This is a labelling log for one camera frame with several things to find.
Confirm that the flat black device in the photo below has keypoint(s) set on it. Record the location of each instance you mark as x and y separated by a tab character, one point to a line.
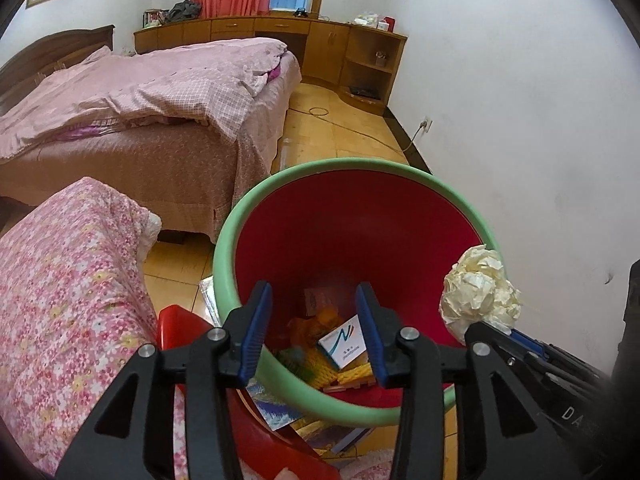
365	91

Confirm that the small wooden block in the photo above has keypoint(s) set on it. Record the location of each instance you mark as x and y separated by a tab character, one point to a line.
350	385

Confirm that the dark wooden headboard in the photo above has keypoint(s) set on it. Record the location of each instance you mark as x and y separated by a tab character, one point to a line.
40	55

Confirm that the wall power outlet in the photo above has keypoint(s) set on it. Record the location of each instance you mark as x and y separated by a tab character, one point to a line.
426	124

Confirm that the small black device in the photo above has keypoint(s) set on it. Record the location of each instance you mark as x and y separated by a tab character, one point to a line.
300	12

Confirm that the yellow foam net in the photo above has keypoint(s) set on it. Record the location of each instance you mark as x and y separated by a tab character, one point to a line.
315	365

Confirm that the dark cloth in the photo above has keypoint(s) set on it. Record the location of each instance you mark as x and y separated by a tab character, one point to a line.
627	310

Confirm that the dark clothes heap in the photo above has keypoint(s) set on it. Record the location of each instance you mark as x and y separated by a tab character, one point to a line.
182	11

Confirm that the red bucket green rim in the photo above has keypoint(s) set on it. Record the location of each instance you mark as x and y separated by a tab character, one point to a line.
360	230

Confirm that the small red box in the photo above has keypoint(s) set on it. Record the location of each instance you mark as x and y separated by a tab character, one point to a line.
386	24

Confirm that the bed with pink duvet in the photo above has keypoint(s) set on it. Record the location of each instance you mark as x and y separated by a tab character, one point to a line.
150	170

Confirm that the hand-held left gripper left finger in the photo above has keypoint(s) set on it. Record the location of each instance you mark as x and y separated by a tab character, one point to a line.
256	335

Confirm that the red plastic stool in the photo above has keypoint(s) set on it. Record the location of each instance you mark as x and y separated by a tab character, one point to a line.
180	325

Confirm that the white and blue small box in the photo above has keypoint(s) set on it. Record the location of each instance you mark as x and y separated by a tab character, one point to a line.
342	345

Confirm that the colourful books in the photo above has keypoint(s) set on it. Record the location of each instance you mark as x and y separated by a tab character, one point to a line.
154	18

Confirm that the small glass jar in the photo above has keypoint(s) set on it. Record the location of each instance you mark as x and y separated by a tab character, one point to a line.
381	58

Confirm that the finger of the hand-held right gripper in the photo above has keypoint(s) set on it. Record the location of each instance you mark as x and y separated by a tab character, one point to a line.
530	345
492	340

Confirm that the long wooden cabinet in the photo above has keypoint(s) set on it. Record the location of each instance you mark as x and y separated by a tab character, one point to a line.
325	40

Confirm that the white paper ball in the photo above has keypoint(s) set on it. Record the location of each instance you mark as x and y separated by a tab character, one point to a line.
477	290

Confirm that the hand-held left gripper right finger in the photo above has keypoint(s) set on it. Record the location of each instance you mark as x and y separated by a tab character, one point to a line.
370	340

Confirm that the flower pattern book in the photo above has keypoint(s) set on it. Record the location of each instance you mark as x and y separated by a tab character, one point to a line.
340	440

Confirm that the clear plastic bottle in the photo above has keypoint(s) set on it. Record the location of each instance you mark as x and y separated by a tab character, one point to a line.
286	152

